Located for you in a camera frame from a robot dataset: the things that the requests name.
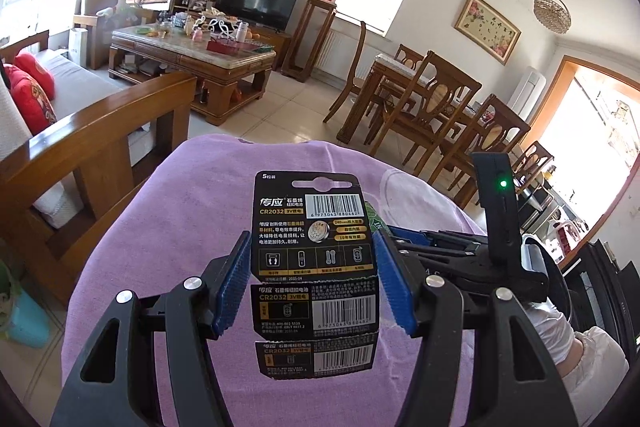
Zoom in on white wire basket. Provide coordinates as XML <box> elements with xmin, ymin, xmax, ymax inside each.
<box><xmin>200</xmin><ymin>14</ymin><xmax>236</xmax><ymax>40</ymax></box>

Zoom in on purple cloth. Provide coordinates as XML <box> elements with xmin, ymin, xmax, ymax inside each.
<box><xmin>62</xmin><ymin>134</ymin><xmax>493</xmax><ymax>427</ymax></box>

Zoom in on wooden dining chair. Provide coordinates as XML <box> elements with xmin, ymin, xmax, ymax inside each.
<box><xmin>427</xmin><ymin>94</ymin><xmax>532</xmax><ymax>210</ymax></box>
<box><xmin>322</xmin><ymin>21</ymin><xmax>368</xmax><ymax>124</ymax></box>
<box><xmin>369</xmin><ymin>51</ymin><xmax>483</xmax><ymax>165</ymax></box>
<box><xmin>510</xmin><ymin>141</ymin><xmax>555</xmax><ymax>198</ymax></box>

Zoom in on red tray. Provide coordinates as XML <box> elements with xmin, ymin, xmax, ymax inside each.
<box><xmin>206</xmin><ymin>38</ymin><xmax>251</xmax><ymax>55</ymax></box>

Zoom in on green sachet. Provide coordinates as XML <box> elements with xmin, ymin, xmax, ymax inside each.
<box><xmin>362</xmin><ymin>202</ymin><xmax>388</xmax><ymax>235</ymax></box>

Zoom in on black battery card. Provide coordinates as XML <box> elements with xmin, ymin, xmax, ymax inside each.
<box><xmin>248</xmin><ymin>170</ymin><xmax>381</xmax><ymax>380</ymax></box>

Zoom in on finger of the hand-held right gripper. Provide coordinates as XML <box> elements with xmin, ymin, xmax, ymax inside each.
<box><xmin>395</xmin><ymin>241</ymin><xmax>490</xmax><ymax>259</ymax></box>
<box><xmin>387</xmin><ymin>226</ymin><xmax>488</xmax><ymax>244</ymax></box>

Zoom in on wooden coffee table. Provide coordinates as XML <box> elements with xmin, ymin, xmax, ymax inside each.
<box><xmin>108</xmin><ymin>24</ymin><xmax>277</xmax><ymax>126</ymax></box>

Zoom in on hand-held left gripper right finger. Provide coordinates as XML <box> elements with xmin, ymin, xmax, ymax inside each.
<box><xmin>371</xmin><ymin>229</ymin><xmax>571</xmax><ymax>427</ymax></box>

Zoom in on white radiator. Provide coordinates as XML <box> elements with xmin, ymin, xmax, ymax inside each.
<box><xmin>315</xmin><ymin>29</ymin><xmax>381</xmax><ymax>78</ymax></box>

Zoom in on white standing air conditioner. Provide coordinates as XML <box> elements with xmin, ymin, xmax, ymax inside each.
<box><xmin>507</xmin><ymin>66</ymin><xmax>547</xmax><ymax>122</ymax></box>

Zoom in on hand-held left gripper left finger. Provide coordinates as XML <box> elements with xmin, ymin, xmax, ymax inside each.
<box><xmin>50</xmin><ymin>231</ymin><xmax>252</xmax><ymax>427</ymax></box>

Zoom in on wooden dining table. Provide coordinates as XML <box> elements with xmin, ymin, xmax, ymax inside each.
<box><xmin>342</xmin><ymin>53</ymin><xmax>501</xmax><ymax>158</ymax></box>

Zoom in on framed floral painting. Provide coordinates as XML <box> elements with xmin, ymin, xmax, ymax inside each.
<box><xmin>453</xmin><ymin>0</ymin><xmax>523</xmax><ymax>66</ymax></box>

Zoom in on black trash bin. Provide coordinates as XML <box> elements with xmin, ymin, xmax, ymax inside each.
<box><xmin>520</xmin><ymin>233</ymin><xmax>573</xmax><ymax>308</ymax></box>

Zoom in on black television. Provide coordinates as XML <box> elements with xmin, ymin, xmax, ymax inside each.
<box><xmin>214</xmin><ymin>0</ymin><xmax>304</xmax><ymax>34</ymax></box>

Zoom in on crystal pendant lamp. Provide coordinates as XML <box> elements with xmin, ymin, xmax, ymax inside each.
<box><xmin>532</xmin><ymin>0</ymin><xmax>573</xmax><ymax>35</ymax></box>

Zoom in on tall wooden plant stand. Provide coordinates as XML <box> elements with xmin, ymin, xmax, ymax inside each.
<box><xmin>281</xmin><ymin>0</ymin><xmax>338</xmax><ymax>82</ymax></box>

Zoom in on plush toy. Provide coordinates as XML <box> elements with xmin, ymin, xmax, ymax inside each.
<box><xmin>97</xmin><ymin>0</ymin><xmax>132</xmax><ymax>18</ymax></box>

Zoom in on wooden frame sofa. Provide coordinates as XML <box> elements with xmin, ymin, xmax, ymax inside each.
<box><xmin>0</xmin><ymin>29</ymin><xmax>198</xmax><ymax>308</ymax></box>

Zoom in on red cushion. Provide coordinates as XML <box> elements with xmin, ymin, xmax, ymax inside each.
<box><xmin>2</xmin><ymin>64</ymin><xmax>58</xmax><ymax>135</ymax></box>
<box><xmin>14</xmin><ymin>52</ymin><xmax>56</xmax><ymax>100</ymax></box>

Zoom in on wooden television stand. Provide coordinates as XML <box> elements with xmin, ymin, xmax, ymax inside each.
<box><xmin>250</xmin><ymin>24</ymin><xmax>293</xmax><ymax>72</ymax></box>

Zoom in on wooden armchair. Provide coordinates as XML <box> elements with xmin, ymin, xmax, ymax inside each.
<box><xmin>72</xmin><ymin>0</ymin><xmax>156</xmax><ymax>70</ymax></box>

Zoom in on teal plastic basket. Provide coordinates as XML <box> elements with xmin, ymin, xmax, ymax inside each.
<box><xmin>0</xmin><ymin>257</ymin><xmax>51</xmax><ymax>350</ymax></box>

